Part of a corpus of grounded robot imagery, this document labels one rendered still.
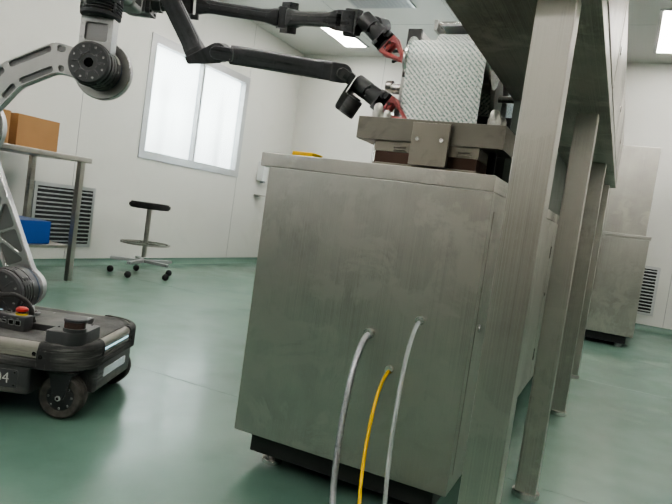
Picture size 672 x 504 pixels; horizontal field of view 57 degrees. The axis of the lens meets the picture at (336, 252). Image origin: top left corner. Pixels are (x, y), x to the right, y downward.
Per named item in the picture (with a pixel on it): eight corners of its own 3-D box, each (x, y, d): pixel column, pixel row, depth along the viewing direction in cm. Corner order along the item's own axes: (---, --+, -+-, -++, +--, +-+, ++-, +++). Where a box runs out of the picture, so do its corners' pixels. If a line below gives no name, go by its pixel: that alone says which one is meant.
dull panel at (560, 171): (565, 222, 378) (571, 183, 376) (571, 223, 376) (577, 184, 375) (500, 185, 175) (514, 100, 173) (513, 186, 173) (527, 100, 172)
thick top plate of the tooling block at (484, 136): (376, 146, 184) (379, 126, 184) (513, 158, 168) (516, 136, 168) (355, 137, 170) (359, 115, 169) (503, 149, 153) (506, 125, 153)
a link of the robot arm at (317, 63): (210, 41, 184) (218, 42, 194) (208, 61, 185) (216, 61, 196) (353, 65, 184) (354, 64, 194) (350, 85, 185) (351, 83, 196)
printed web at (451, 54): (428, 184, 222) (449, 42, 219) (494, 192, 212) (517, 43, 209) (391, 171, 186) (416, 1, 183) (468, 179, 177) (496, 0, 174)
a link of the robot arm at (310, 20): (275, 32, 232) (278, 0, 228) (288, 34, 235) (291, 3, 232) (345, 38, 200) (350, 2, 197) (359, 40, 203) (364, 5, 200)
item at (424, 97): (396, 136, 186) (405, 74, 185) (473, 142, 177) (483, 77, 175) (395, 135, 186) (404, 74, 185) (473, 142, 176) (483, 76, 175)
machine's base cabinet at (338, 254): (447, 345, 409) (467, 216, 404) (548, 368, 382) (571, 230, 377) (227, 461, 180) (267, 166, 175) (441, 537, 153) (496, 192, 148)
